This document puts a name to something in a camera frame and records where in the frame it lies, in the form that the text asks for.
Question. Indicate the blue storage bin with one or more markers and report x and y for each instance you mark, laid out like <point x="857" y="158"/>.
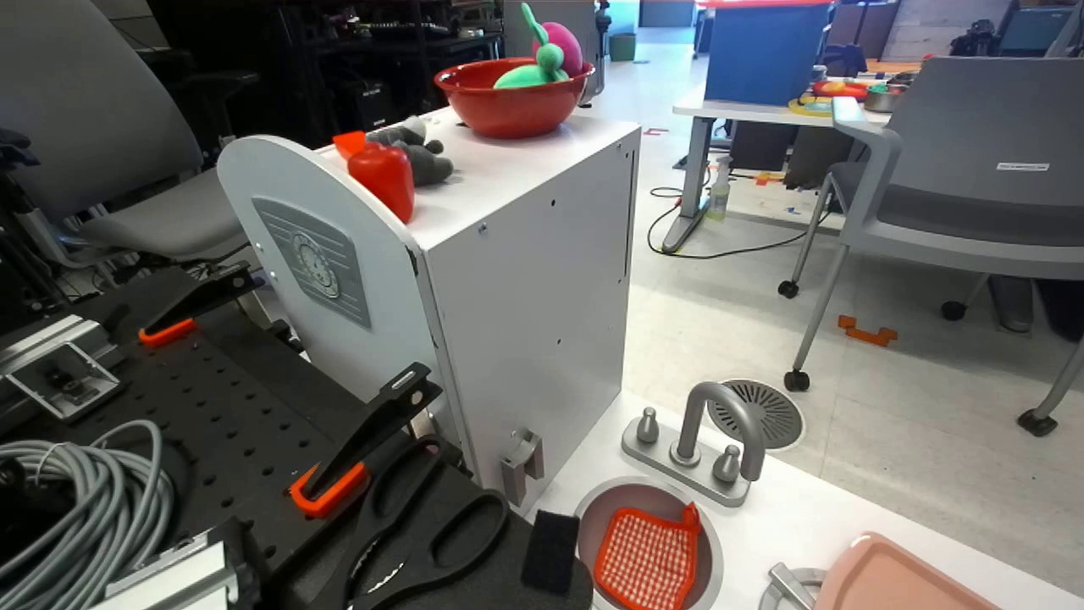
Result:
<point x="765" y="52"/>

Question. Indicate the black table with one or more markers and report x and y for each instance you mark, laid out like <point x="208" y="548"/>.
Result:
<point x="306" y="582"/>

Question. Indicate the grey toy burner grate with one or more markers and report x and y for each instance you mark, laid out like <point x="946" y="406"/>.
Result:
<point x="782" y="584"/>

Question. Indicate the pink plush toy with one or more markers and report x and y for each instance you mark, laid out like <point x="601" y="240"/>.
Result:
<point x="563" y="46"/>

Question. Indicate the black perforated breadboard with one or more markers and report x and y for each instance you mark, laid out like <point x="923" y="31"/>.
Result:
<point x="223" y="419"/>

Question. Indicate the grey background table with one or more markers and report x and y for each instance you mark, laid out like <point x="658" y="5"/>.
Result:
<point x="731" y="112"/>

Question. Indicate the aluminium extrusion bar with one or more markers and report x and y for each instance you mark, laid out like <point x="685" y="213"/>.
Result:
<point x="170" y="573"/>
<point x="38" y="339"/>

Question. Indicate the white tray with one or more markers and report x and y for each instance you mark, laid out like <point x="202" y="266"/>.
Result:
<point x="528" y="282"/>

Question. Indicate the orange mesh strainer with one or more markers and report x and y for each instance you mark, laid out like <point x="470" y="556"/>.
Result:
<point x="644" y="560"/>

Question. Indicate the grey swivel office chair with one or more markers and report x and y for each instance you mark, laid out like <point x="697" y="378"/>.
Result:
<point x="103" y="112"/>

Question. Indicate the grey round ribbed disc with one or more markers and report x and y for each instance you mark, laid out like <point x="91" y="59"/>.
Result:
<point x="780" y="415"/>

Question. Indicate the orange floor object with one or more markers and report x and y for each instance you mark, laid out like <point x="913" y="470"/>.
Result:
<point x="868" y="332"/>

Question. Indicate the red bowl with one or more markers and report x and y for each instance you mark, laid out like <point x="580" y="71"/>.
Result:
<point x="511" y="109"/>

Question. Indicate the red round toy vegetable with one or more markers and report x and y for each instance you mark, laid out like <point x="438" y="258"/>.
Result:
<point x="385" y="181"/>

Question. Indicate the grey chair with metal legs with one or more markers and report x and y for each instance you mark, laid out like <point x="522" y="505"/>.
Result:
<point x="984" y="147"/>

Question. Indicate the black foam pad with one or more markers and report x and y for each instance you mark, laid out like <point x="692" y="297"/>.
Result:
<point x="548" y="550"/>

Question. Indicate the grey plush toy animal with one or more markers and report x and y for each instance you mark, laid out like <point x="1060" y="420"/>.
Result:
<point x="426" y="164"/>

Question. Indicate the grey toy faucet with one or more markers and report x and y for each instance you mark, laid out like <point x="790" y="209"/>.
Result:
<point x="705" y="406"/>

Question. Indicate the aluminium corner bracket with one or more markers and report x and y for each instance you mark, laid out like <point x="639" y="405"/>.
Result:
<point x="63" y="379"/>

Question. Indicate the black scissors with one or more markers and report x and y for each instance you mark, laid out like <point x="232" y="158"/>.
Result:
<point x="433" y="552"/>

